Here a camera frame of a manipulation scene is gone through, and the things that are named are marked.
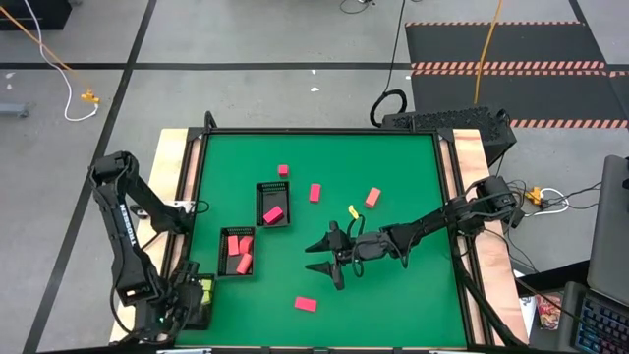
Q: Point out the wooden side board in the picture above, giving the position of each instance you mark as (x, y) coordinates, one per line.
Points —
(164, 157)
(469, 147)

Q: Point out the small yellow cube block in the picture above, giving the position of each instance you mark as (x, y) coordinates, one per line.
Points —
(207, 284)

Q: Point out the yellow tape tag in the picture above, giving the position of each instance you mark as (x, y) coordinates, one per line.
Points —
(353, 211)

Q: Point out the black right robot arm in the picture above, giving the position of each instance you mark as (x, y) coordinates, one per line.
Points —
(432, 218)

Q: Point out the grey laptop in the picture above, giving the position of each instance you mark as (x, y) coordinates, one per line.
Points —
(609, 231)

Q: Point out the black slotted plastic basket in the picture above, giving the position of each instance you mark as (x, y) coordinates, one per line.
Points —
(223, 265)
(270, 194)
(209, 319)

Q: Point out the colourful snack bag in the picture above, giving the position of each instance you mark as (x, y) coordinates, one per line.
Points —
(548, 312)

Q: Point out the small red cube block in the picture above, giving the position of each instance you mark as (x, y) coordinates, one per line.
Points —
(283, 170)

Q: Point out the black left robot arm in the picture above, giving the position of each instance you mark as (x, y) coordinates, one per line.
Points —
(125, 236)

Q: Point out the black aluminium table frame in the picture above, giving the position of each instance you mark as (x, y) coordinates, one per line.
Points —
(319, 131)

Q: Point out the black mat striped edge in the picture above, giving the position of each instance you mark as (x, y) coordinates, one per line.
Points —
(506, 44)
(540, 98)

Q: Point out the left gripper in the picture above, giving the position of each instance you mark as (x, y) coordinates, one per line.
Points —
(184, 300)

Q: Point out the black cabinet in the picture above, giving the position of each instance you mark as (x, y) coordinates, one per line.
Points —
(34, 15)

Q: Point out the black perforated computer tower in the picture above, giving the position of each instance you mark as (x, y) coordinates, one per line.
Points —
(442, 120)

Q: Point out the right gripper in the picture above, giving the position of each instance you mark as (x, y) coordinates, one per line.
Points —
(371, 246)

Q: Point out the black keyboard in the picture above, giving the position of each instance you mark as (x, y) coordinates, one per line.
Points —
(602, 327)

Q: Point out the grey floor bracket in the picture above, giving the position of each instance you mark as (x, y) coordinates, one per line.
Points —
(15, 109)

